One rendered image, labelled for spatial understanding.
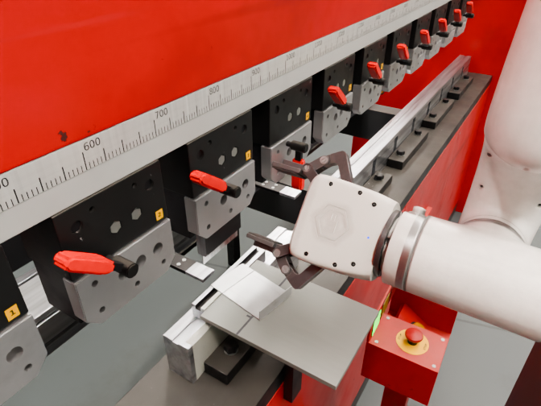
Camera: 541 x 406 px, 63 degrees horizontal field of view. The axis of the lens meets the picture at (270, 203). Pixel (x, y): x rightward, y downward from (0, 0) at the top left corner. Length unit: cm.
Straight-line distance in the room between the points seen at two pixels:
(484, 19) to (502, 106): 231
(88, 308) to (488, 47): 245
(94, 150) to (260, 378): 55
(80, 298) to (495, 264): 43
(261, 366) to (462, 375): 134
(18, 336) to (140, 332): 168
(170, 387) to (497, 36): 233
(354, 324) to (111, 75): 55
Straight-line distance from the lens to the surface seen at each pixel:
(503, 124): 40
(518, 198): 53
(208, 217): 67
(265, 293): 84
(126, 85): 51
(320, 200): 50
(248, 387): 87
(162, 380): 90
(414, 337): 107
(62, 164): 48
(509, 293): 45
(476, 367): 217
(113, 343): 218
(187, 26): 57
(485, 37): 271
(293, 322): 80
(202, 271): 89
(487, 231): 49
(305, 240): 50
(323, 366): 74
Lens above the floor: 159
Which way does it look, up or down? 33 degrees down
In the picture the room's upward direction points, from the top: straight up
